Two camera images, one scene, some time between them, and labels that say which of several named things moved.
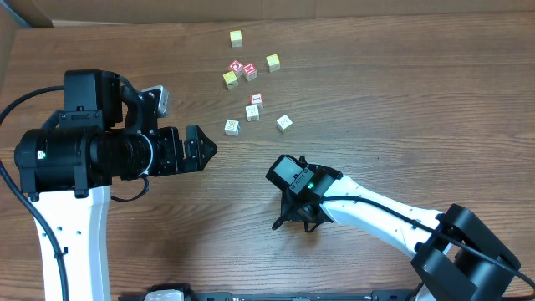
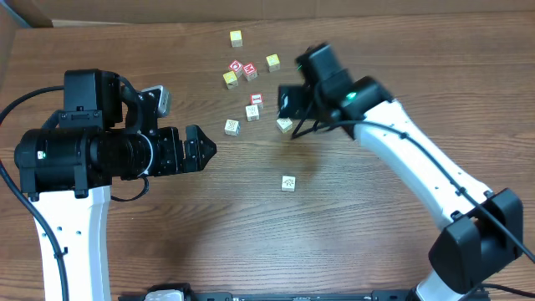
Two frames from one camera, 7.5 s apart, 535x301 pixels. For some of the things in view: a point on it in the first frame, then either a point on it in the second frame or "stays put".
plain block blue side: [232, 127] stays put
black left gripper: [184, 153] stays put
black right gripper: [298, 211] -> [288, 103]
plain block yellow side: [284, 124] stays put
